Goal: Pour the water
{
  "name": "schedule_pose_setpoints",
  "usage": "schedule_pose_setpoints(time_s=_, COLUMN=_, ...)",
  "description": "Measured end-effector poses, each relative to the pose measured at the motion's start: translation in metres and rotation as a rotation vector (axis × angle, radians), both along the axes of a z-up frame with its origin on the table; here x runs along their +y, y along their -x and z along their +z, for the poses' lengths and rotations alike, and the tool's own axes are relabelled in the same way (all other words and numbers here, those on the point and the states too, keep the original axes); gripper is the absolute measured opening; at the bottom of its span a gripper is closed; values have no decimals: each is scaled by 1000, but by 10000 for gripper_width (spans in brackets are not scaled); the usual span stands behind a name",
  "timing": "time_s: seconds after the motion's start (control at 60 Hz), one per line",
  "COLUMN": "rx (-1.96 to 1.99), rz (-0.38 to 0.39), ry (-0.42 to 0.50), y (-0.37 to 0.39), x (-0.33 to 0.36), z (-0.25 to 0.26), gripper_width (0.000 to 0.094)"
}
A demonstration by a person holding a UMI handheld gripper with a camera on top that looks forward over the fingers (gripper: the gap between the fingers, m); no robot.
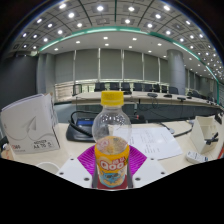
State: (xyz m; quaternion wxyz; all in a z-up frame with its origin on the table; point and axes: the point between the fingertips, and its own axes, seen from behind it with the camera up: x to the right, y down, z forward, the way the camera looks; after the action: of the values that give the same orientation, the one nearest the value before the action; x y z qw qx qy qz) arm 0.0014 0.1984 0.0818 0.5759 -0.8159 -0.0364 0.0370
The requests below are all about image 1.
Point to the recessed ceiling lights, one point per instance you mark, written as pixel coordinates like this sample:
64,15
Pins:
100,8

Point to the black conference microphone unit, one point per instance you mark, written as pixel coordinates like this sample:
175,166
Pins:
78,131

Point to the white printed paper sheet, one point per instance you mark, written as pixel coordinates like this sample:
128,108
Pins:
156,143

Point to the white cardboard paper box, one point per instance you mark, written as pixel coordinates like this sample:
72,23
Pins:
28,126

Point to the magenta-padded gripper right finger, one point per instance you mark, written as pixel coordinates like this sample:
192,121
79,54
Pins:
146,169

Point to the small white remote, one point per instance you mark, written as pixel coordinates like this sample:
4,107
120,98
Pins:
194,157

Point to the yellow-capped orange drink bottle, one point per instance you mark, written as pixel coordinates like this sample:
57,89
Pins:
111,160

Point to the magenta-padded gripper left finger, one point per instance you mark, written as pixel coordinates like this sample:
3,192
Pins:
75,170

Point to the row of black chairs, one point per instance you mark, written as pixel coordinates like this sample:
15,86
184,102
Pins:
126,87

